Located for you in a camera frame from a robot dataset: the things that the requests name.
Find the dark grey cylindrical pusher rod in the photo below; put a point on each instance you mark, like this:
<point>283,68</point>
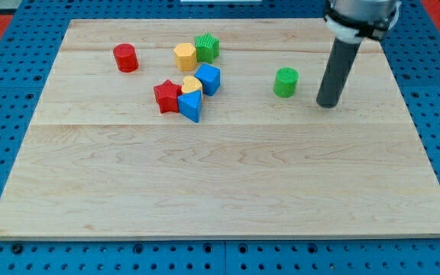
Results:
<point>337,69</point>

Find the green cylinder block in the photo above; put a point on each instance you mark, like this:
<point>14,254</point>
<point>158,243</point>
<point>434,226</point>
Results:
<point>285,83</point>

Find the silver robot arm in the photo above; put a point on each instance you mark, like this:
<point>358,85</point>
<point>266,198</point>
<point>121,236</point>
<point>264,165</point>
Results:
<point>352,21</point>

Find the blue cube block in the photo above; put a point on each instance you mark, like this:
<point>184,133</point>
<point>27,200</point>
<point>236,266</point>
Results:
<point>210,78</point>

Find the green star block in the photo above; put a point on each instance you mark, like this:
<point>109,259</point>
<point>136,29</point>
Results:
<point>207,48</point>

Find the yellow heart block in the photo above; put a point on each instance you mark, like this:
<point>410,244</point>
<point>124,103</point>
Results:
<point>191,84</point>

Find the yellow hexagon block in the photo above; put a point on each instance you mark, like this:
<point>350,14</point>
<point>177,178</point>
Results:
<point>185,56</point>

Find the wooden board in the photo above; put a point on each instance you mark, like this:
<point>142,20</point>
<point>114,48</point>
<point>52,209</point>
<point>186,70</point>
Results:
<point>100,161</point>

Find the blue triangle block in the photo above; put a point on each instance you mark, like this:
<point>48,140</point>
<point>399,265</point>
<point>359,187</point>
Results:
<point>190,105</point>

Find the red star block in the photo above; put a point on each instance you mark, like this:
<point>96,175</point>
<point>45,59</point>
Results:
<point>166,95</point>

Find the red cylinder block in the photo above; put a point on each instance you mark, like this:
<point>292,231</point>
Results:
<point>126,58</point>

